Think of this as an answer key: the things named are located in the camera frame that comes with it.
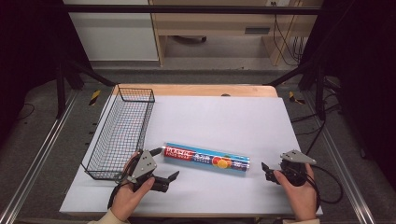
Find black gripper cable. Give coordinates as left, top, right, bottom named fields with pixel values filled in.
left=305, top=163, right=344, bottom=213
left=106, top=181, right=134, bottom=210

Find wooden table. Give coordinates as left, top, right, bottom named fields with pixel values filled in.
left=110, top=83, right=279, bottom=99

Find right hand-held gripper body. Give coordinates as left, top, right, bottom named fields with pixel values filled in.
left=278, top=149, right=318, bottom=188

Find black metal stand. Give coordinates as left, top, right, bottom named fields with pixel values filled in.
left=266, top=57, right=329, bottom=121
left=55, top=57, right=117, bottom=119

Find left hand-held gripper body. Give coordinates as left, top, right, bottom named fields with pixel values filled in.
left=125, top=149, right=171, bottom=193

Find aluminium floor rail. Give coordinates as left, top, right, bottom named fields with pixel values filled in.
left=0, top=89, right=79, bottom=224
left=302, top=91, right=377, bottom=224

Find black horizontal frame bar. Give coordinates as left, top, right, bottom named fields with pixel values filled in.
left=61, top=4, right=322, bottom=16

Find thin black floor cable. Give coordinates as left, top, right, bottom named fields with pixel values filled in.
left=16, top=103, right=35, bottom=121

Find blue food wrap roll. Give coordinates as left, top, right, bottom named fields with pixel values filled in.
left=162, top=142, right=251, bottom=176

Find person's right hand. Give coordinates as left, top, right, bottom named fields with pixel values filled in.
left=273, top=162, right=318, bottom=222

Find black floor cables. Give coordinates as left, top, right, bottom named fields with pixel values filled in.
left=290, top=76, right=343, bottom=157

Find yellow black tape strip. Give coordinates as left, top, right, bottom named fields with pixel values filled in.
left=287, top=90, right=306, bottom=105
left=88, top=89, right=103, bottom=107

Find white cabinet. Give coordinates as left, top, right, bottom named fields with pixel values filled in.
left=63, top=0, right=160, bottom=63

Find black cables behind desk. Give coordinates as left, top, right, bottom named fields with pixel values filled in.
left=270, top=1, right=307, bottom=67

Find white table mat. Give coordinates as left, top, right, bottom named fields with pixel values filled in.
left=59, top=94, right=324, bottom=217

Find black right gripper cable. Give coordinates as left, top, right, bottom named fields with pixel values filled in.
left=305, top=163, right=344, bottom=213

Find black curtain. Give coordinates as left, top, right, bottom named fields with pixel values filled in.
left=0, top=0, right=92, bottom=148
left=298, top=0, right=396, bottom=183

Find person's left hand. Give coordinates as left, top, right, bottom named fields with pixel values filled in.
left=109, top=151, right=156, bottom=222

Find black wire basket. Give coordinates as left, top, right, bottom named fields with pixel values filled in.
left=81, top=86, right=156, bottom=181

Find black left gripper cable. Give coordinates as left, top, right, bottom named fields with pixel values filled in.
left=106, top=181, right=134, bottom=210

